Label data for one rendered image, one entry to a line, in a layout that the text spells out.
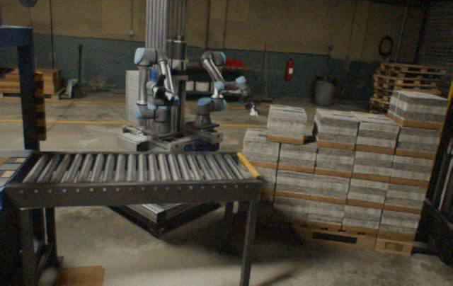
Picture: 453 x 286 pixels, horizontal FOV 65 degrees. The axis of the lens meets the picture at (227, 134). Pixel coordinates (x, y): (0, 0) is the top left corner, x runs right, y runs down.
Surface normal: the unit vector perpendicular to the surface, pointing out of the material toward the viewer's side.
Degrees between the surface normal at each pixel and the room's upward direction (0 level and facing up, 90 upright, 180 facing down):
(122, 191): 90
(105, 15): 90
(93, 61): 90
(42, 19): 90
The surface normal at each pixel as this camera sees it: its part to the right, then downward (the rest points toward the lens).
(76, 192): 0.23, 0.28
